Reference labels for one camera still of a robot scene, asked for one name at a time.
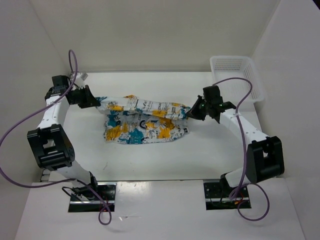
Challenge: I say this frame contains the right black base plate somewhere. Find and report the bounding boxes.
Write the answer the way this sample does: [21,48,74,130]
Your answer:
[203,179,251,211]

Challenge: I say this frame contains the aluminium table edge rail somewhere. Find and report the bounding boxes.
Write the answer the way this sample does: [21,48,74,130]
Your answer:
[39,71,80,182]

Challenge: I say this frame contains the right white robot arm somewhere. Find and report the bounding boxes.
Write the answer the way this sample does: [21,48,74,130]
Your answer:
[186,85,285,197]

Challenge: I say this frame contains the purple cable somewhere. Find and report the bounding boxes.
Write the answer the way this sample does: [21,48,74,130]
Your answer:
[0,49,113,225]
[212,77,271,221]

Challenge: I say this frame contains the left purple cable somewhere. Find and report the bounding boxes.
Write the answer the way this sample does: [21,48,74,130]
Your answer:
[0,49,113,225]

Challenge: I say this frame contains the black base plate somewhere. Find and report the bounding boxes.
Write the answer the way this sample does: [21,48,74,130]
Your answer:
[203,179,251,211]
[62,181,117,213]

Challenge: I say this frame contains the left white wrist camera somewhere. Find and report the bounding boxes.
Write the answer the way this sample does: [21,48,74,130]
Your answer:
[73,72,88,89]

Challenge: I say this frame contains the black wire near base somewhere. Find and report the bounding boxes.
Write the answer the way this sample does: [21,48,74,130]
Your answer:
[61,186,83,201]

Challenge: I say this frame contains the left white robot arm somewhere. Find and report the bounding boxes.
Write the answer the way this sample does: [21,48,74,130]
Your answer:
[27,72,100,200]

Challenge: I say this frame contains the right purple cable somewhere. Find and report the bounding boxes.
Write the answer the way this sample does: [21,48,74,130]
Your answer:
[212,77,271,221]

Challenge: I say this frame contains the patterned white teal yellow shorts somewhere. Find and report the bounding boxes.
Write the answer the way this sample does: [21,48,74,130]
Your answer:
[96,95,191,145]

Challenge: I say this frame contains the white plastic basket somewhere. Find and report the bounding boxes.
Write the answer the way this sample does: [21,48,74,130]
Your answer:
[209,55,265,103]

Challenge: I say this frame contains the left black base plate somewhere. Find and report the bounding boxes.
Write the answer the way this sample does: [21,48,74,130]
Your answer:
[62,181,117,213]

